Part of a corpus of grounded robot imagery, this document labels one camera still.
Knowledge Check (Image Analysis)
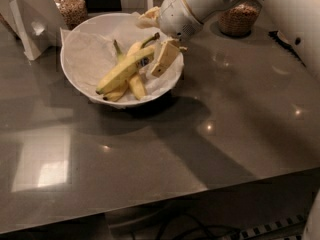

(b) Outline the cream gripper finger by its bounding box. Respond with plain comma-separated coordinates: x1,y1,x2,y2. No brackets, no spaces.
151,38,180,77
136,6,160,29

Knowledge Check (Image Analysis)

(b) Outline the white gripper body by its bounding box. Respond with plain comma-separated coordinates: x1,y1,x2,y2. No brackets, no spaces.
158,0,203,41

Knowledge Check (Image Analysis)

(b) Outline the yellow banana with sticker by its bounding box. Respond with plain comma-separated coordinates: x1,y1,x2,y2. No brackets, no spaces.
95,43,188,96

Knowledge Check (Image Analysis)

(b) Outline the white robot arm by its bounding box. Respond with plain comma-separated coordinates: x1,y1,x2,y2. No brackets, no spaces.
138,0,320,175

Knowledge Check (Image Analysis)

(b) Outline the white bowl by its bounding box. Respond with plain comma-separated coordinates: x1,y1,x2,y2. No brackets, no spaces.
60,12,185,109

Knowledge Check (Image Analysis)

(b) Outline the middle yellow banana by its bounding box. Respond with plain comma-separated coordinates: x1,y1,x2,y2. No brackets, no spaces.
127,33,160,100

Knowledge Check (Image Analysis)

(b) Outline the lower yellow banana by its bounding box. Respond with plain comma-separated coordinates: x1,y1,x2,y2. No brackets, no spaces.
103,40,128,102

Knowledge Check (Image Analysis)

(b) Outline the white paper bowl liner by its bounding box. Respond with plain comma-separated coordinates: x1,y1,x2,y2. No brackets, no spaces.
59,11,185,110

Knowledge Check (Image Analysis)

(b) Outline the right glass jar of grains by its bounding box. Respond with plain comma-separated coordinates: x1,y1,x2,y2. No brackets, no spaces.
218,1,261,37

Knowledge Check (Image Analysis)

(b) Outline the glass jar of grains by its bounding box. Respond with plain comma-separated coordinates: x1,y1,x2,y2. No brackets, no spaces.
54,0,88,30
218,1,261,37

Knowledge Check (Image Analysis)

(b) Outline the left glass jar of grains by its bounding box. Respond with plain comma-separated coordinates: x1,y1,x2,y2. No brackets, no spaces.
54,0,88,30

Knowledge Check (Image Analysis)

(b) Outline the striped floor strip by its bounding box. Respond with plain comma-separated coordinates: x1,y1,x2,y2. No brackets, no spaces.
218,215,306,240

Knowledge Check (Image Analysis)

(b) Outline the black cable under table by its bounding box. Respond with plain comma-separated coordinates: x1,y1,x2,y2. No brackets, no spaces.
128,210,243,240

